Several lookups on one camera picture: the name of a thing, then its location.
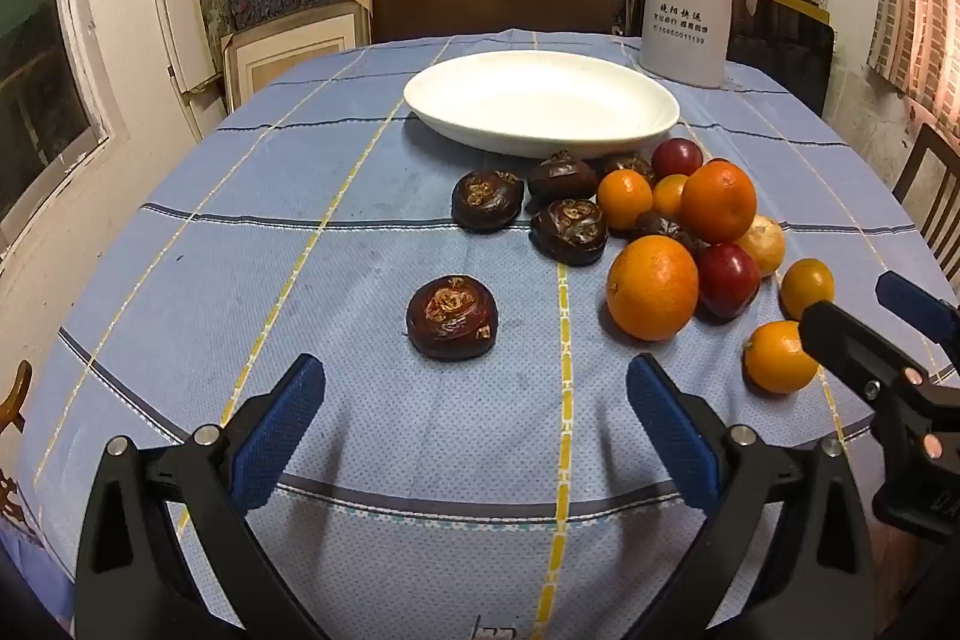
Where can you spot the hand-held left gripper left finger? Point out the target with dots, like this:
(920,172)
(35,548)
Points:
(277,430)

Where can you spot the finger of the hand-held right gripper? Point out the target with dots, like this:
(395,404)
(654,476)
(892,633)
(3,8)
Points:
(911,304)
(840,340)

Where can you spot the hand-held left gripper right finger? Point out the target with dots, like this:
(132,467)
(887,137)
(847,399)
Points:
(671,430)

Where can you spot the small yellow-orange citrus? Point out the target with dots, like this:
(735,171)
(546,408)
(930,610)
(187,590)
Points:
(667,197)
(776,359)
(802,284)

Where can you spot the pale yellow round fruit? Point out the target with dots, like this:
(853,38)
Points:
(766,246)

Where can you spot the small red fruit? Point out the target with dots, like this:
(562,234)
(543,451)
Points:
(726,278)
(677,156)

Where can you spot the large orange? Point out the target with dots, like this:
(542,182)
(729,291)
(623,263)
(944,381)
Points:
(652,287)

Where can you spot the dark brown water chestnut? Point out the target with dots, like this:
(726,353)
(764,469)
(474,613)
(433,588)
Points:
(486,200)
(559,179)
(626,164)
(452,316)
(568,230)
(660,226)

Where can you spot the white oval plate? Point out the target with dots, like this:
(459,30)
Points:
(540,100)

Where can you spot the wooden slatted chair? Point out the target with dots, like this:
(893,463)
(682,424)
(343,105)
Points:
(909,168)

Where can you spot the blue checked tablecloth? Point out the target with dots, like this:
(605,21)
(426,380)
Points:
(300,280)

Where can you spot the wooden curved chair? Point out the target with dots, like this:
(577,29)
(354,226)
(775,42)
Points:
(16,389)

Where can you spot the brick pattern curtain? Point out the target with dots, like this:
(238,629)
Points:
(911,10)

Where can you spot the beige framed panel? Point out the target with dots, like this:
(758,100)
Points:
(292,48)

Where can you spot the window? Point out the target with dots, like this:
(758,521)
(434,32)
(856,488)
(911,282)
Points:
(37,85)

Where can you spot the white leaning boards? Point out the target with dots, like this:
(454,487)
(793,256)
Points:
(169,10)

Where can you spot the dark brown wooden board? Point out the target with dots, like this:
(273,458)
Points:
(487,3)

